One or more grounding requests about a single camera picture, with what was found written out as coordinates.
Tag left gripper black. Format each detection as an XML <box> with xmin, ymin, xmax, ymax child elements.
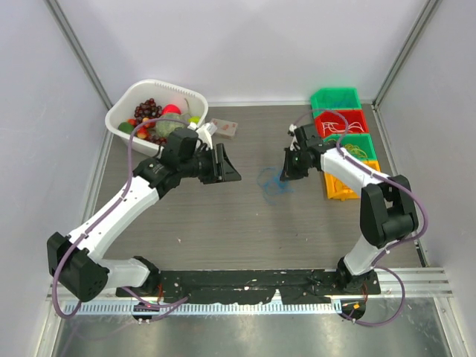
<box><xmin>179</xmin><ymin>143</ymin><xmax>241</xmax><ymax>184</ymax></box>

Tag blue wire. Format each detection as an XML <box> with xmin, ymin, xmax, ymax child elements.
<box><xmin>257</xmin><ymin>167</ymin><xmax>295</xmax><ymax>205</ymax></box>

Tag white wire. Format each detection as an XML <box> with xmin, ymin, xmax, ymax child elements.
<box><xmin>321</xmin><ymin>119</ymin><xmax>367</xmax><ymax>135</ymax></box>

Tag yellow wire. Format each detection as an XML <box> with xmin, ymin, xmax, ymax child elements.
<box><xmin>344</xmin><ymin>143</ymin><xmax>371</xmax><ymax>158</ymax></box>

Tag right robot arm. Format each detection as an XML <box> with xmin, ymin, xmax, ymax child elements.
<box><xmin>280</xmin><ymin>124</ymin><xmax>419</xmax><ymax>294</ymax></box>

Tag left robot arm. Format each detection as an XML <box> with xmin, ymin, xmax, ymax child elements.
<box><xmin>47</xmin><ymin>128</ymin><xmax>241</xmax><ymax>303</ymax></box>

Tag red playing card box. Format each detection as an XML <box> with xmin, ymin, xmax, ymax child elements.
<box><xmin>210</xmin><ymin>118</ymin><xmax>238</xmax><ymax>139</ymax></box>

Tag yellow storage bin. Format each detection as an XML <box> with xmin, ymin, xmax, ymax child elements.
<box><xmin>324</xmin><ymin>160</ymin><xmax>381</xmax><ymax>201</ymax></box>

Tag red storage bin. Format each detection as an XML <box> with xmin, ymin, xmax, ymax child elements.
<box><xmin>315</xmin><ymin>109</ymin><xmax>369</xmax><ymax>138</ymax></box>

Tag lime green fruit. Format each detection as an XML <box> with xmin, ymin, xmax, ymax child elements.
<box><xmin>188</xmin><ymin>116</ymin><xmax>200</xmax><ymax>124</ymax></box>

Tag near green storage bin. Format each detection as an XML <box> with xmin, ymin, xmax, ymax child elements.
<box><xmin>340</xmin><ymin>133</ymin><xmax>377</xmax><ymax>161</ymax></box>

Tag green storage bin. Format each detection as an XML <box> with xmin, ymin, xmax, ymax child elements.
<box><xmin>340</xmin><ymin>133</ymin><xmax>377</xmax><ymax>161</ymax></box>
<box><xmin>310</xmin><ymin>87</ymin><xmax>361</xmax><ymax>110</ymax></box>

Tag green round melon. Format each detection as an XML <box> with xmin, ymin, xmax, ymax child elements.
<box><xmin>155</xmin><ymin>113</ymin><xmax>189</xmax><ymax>138</ymax></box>

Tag red pink fruit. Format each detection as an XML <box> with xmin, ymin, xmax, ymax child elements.
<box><xmin>162</xmin><ymin>104</ymin><xmax>181</xmax><ymax>115</ymax></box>

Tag far green storage bin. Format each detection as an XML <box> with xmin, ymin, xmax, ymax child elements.
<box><xmin>310</xmin><ymin>87</ymin><xmax>361</xmax><ymax>110</ymax></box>

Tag red strawberries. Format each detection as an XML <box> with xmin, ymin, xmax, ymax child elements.
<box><xmin>126</xmin><ymin>118</ymin><xmax>155</xmax><ymax>140</ymax></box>

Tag white plastic basket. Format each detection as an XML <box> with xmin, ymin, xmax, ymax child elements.
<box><xmin>105</xmin><ymin>80</ymin><xmax>208</xmax><ymax>156</ymax></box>

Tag dark red grape bunch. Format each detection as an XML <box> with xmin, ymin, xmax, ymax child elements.
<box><xmin>134</xmin><ymin>98</ymin><xmax>163</xmax><ymax>119</ymax></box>

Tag green avocado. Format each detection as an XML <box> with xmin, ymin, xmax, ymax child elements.
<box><xmin>118</xmin><ymin>122</ymin><xmax>135</xmax><ymax>135</ymax></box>

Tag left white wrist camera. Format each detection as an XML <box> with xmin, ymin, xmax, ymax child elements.
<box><xmin>187</xmin><ymin>123</ymin><xmax>217</xmax><ymax>149</ymax></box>

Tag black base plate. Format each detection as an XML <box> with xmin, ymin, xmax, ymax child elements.
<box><xmin>132</xmin><ymin>269</ymin><xmax>381</xmax><ymax>305</ymax></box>

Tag white slotted cable duct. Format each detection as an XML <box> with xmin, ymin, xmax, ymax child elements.
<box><xmin>77</xmin><ymin>300</ymin><xmax>341</xmax><ymax>318</ymax></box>

